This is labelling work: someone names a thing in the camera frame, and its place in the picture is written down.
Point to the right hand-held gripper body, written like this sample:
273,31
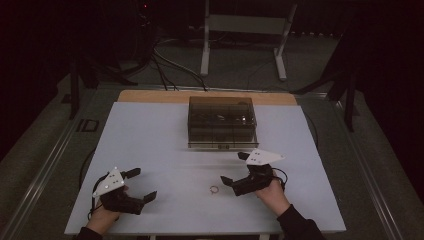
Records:
255,181

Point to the metal floor rail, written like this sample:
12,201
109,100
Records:
45,166
369,173

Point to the dark equipment with red light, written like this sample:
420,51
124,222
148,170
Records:
145,20

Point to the person's right hand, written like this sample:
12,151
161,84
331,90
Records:
275,198

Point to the person's left hand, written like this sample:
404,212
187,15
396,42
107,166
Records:
100,220

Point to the white metal stand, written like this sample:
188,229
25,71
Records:
245,24

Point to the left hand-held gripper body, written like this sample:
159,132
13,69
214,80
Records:
121,201

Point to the black floor bracket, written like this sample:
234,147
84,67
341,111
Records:
80,126

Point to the smoky transparent drawer box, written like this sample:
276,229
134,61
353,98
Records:
200,101

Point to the black stand leg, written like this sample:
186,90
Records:
349,106
74,96

